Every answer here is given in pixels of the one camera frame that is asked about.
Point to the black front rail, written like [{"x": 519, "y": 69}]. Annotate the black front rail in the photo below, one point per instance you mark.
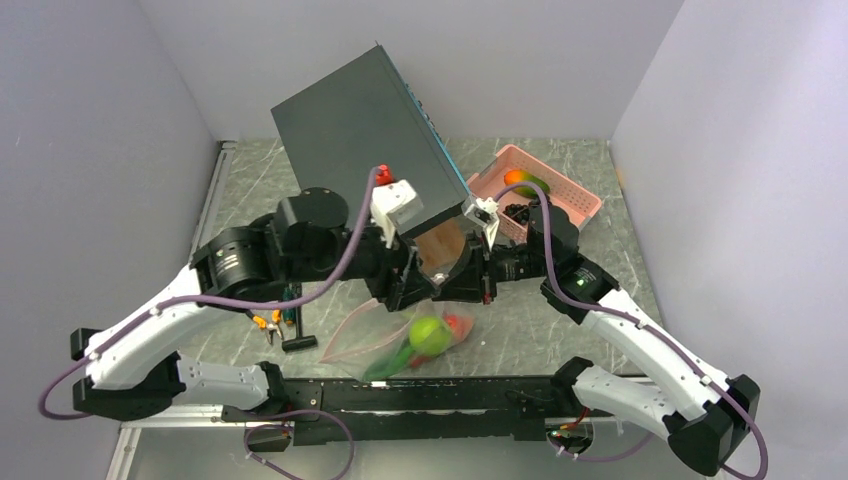
[{"x": 523, "y": 408}]

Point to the pink perforated plastic basket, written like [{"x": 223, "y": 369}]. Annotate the pink perforated plastic basket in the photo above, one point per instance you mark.
[{"x": 579, "y": 203}]

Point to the wooden base board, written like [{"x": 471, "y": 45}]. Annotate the wooden base board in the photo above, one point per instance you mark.
[{"x": 441, "y": 246}]

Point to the clear zip top bag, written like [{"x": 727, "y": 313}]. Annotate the clear zip top bag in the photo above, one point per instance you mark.
[{"x": 371, "y": 332}]

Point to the orange handled pliers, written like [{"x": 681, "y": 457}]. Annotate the orange handled pliers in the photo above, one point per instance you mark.
[{"x": 270, "y": 327}]

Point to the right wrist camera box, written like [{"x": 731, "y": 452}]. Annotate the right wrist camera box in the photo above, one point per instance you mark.
[{"x": 484, "y": 213}]

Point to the green apple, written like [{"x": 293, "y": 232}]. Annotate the green apple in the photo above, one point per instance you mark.
[{"x": 430, "y": 336}]

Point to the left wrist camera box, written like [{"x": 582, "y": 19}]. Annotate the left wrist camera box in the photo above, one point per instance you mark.
[{"x": 394, "y": 203}]

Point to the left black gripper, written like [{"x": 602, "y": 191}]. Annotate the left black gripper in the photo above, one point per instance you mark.
[{"x": 410, "y": 285}]

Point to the orange green mango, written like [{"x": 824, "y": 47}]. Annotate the orange green mango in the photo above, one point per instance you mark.
[{"x": 522, "y": 180}]

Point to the long green chili pepper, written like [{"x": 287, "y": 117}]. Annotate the long green chili pepper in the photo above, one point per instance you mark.
[{"x": 389, "y": 365}]

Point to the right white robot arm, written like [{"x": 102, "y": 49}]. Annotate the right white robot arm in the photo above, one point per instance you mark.
[{"x": 698, "y": 410}]

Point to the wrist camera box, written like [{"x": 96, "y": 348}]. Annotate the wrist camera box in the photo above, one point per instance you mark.
[
  {"x": 484, "y": 213},
  {"x": 394, "y": 203}
]

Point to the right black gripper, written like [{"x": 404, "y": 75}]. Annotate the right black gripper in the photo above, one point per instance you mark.
[{"x": 474, "y": 279}]

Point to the black grape bunch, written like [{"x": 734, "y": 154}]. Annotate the black grape bunch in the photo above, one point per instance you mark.
[{"x": 518, "y": 213}]

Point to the red wax apple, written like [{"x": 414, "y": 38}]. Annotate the red wax apple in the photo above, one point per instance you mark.
[{"x": 460, "y": 326}]

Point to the black T-handle tool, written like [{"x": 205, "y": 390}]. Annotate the black T-handle tool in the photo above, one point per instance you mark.
[{"x": 300, "y": 341}]

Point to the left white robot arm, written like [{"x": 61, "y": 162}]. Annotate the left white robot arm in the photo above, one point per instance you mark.
[{"x": 135, "y": 369}]

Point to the red chili pepper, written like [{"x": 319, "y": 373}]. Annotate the red chili pepper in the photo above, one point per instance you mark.
[{"x": 418, "y": 360}]

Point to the dark tilted monitor panel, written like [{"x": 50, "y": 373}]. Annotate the dark tilted monitor panel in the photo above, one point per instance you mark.
[{"x": 360, "y": 116}]

